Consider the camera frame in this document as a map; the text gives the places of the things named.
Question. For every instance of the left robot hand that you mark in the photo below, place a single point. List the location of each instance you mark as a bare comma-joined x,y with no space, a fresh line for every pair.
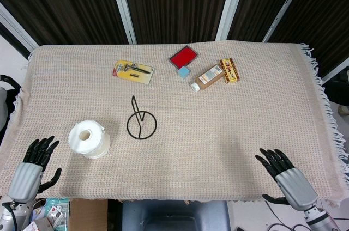
26,176

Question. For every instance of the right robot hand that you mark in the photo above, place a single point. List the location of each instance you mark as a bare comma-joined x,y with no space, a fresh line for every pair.
295,184

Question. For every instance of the white toilet paper roll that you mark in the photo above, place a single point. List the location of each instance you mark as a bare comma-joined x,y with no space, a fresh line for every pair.
88,139

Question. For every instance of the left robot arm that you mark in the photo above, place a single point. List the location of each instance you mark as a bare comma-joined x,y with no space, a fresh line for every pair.
9,216

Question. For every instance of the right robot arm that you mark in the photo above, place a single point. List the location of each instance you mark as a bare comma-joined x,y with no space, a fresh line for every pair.
319,218

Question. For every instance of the pile of small packages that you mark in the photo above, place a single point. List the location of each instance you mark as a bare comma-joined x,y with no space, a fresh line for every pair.
49,214

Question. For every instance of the brown cardboard box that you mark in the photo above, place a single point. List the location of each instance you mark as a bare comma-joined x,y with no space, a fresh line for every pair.
87,214

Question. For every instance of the black office chair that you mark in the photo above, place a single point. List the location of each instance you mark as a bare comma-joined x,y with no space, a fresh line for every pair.
6,100

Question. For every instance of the dark blue chair seat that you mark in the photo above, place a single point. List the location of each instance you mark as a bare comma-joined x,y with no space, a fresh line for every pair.
175,214

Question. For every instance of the yellow and red small box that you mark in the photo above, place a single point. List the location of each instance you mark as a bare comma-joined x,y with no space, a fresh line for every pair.
229,70

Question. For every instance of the beige woven tablecloth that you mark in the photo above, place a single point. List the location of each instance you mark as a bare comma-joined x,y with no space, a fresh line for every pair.
174,122

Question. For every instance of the brown bottle with white cap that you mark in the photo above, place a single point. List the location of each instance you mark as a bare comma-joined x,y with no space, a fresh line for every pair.
208,78

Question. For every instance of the razor in yellow blister pack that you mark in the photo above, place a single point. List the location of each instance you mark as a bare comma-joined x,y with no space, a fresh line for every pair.
133,72

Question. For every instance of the small light blue cube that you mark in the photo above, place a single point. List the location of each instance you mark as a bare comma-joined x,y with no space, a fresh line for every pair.
182,72

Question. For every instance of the red ink stamp pad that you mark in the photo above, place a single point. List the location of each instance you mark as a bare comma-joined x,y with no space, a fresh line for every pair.
183,56

